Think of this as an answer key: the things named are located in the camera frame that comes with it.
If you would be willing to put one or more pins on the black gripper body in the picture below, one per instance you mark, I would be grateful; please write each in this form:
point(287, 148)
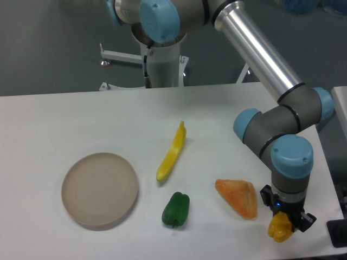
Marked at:
point(291, 204)

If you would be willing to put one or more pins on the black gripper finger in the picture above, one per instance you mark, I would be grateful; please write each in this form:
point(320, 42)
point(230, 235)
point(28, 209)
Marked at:
point(302, 221)
point(267, 197)

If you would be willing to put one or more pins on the yellow toy pepper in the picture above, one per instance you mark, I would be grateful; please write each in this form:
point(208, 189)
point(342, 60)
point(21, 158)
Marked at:
point(280, 228)

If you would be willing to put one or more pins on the silver and grey robot arm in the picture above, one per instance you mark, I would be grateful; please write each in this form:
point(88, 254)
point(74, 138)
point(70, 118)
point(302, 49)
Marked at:
point(272, 136)

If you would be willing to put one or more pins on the green toy pepper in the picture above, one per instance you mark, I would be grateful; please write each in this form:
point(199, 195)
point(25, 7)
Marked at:
point(176, 211)

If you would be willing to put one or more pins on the beige round plate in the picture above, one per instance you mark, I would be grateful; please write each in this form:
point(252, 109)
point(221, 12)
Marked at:
point(100, 190)

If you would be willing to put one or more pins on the orange toy bread slice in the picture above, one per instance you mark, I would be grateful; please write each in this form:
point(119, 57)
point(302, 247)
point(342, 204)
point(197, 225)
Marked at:
point(240, 195)

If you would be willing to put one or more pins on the black device at table edge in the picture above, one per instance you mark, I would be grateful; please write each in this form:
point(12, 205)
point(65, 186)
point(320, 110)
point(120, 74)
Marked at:
point(337, 232)

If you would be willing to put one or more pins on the white side table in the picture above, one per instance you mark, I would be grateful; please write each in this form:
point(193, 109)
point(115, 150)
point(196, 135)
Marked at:
point(333, 102)

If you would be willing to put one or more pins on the yellow toy banana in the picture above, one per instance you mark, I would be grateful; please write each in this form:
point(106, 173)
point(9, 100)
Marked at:
point(173, 154)

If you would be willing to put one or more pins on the blue plastic bag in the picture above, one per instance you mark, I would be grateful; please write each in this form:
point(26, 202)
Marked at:
point(332, 7)

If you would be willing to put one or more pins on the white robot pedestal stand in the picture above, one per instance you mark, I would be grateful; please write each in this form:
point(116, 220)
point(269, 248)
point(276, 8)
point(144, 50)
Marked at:
point(201, 57)

